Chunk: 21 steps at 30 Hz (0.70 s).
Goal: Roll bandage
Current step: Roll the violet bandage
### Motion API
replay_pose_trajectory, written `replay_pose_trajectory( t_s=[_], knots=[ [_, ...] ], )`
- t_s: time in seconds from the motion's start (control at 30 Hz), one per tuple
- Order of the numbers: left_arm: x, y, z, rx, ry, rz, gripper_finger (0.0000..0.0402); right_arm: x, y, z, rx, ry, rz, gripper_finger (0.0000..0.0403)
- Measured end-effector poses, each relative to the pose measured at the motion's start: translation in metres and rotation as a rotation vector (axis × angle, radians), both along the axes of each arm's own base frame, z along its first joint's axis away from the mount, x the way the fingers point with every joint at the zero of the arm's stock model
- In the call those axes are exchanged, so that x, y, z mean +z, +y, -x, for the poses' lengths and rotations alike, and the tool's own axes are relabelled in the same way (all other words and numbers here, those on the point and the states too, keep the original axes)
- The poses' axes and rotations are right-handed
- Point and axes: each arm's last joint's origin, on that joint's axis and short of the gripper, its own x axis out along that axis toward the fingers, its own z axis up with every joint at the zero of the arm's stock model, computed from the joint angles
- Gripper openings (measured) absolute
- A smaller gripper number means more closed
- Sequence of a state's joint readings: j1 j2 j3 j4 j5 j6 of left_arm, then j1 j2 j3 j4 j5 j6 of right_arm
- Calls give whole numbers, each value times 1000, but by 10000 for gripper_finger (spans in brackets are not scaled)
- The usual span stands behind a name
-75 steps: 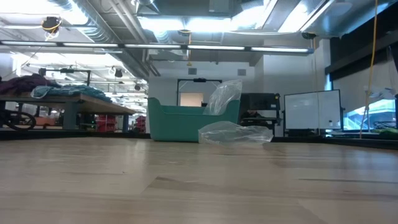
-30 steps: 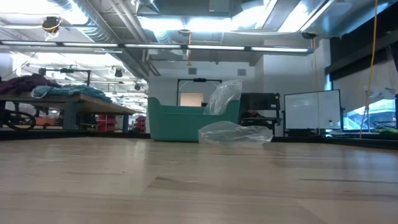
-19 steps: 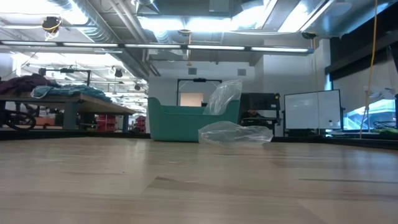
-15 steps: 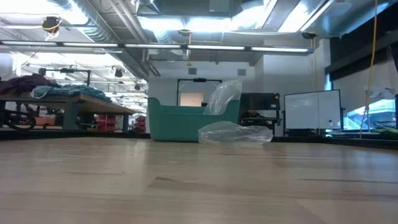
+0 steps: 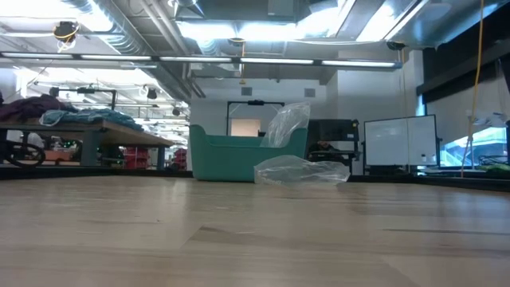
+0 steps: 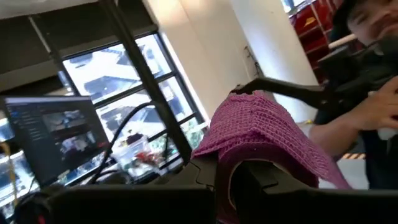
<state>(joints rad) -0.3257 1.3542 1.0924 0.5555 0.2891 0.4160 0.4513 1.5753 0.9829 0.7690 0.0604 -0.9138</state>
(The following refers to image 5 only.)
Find clear plastic bag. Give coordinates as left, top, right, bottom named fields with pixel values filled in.
left=253, top=155, right=351, bottom=186
left=262, top=102, right=312, bottom=148

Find tan board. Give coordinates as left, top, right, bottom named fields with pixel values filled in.
left=229, top=118, right=262, bottom=138

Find green plastic bin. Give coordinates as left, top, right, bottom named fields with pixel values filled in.
left=189, top=124, right=308, bottom=183

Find upright clear plastic bag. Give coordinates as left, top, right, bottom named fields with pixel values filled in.
left=262, top=102, right=312, bottom=148

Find person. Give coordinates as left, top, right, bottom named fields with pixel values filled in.
left=308, top=139, right=344, bottom=163

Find red crates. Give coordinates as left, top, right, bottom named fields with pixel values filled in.
left=121, top=146, right=149, bottom=171
left=171, top=147, right=189, bottom=171

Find black cart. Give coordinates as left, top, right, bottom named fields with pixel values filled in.
left=307, top=118, right=362, bottom=175

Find long ceiling light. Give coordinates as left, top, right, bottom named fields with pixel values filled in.
left=0, top=50, right=403, bottom=71

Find wooden workbench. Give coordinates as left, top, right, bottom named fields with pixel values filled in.
left=0, top=119, right=175, bottom=168

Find white whiteboard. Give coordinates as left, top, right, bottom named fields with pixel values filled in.
left=363, top=114, right=440, bottom=167

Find teal cloth pile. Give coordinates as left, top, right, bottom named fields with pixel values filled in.
left=38, top=107, right=145, bottom=132

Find maroon cloth pile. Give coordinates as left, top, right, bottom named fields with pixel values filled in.
left=0, top=94, right=79, bottom=123

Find green cloth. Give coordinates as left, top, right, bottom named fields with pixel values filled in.
left=477, top=162, right=510, bottom=173

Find black wheel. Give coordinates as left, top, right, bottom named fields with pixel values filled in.
left=0, top=140, right=46, bottom=168

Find black gantry frame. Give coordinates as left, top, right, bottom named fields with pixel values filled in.
left=49, top=86, right=119, bottom=111
left=226, top=99, right=286, bottom=136

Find yellow cable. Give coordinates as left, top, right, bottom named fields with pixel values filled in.
left=460, top=0, right=485, bottom=179

